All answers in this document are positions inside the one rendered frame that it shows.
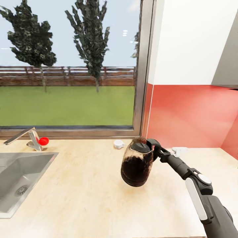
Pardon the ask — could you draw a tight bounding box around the coffee cup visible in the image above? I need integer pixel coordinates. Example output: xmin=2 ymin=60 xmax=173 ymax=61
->
xmin=114 ymin=139 xmax=125 ymax=149

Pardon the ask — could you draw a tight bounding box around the electric kettle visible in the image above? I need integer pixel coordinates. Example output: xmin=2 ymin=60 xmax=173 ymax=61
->
xmin=121 ymin=137 xmax=161 ymax=187

